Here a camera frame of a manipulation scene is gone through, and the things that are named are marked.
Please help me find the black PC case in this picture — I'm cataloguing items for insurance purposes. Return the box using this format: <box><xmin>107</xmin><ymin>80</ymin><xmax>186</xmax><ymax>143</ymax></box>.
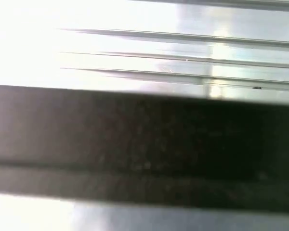
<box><xmin>0</xmin><ymin>84</ymin><xmax>289</xmax><ymax>214</ymax></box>

